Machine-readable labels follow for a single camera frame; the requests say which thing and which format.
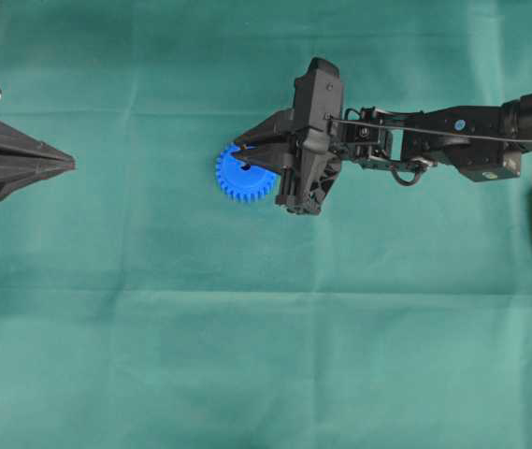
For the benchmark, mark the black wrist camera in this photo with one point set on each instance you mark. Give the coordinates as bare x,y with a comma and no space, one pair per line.
319,95

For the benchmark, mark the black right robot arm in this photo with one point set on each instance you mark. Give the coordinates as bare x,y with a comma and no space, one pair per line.
482,143

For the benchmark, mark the blue plastic gear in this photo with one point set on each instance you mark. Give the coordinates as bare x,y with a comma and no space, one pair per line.
239,181

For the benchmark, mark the green table cloth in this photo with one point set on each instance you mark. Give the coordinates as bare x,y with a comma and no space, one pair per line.
140,307

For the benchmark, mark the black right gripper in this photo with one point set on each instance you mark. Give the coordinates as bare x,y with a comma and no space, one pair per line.
307,165

